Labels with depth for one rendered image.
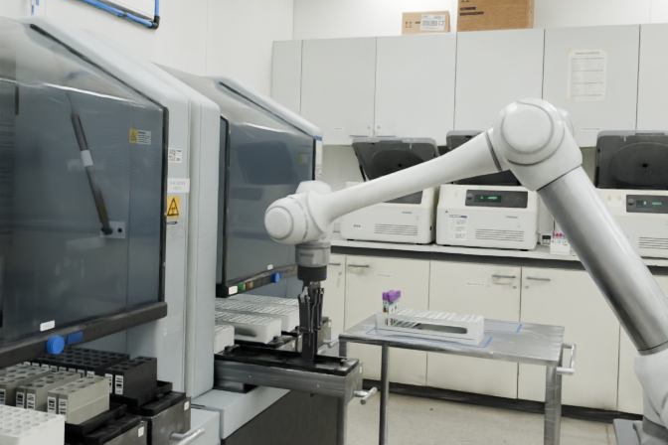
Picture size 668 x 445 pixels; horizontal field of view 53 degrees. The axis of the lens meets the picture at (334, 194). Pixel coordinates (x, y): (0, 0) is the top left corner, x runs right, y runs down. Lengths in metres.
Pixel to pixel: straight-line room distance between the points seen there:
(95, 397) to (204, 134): 0.63
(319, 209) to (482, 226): 2.44
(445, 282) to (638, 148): 1.31
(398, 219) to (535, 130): 2.67
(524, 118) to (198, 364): 0.92
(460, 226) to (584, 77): 1.12
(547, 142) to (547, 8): 3.30
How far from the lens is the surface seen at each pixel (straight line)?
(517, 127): 1.32
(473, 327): 1.91
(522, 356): 1.84
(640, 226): 3.84
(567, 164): 1.37
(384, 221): 3.96
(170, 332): 1.52
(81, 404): 1.30
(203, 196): 1.59
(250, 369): 1.69
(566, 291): 3.86
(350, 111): 4.35
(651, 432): 1.68
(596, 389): 3.97
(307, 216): 1.48
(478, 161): 1.55
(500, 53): 4.20
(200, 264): 1.60
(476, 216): 3.86
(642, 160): 4.18
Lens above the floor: 1.26
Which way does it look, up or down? 1 degrees down
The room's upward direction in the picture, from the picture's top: 2 degrees clockwise
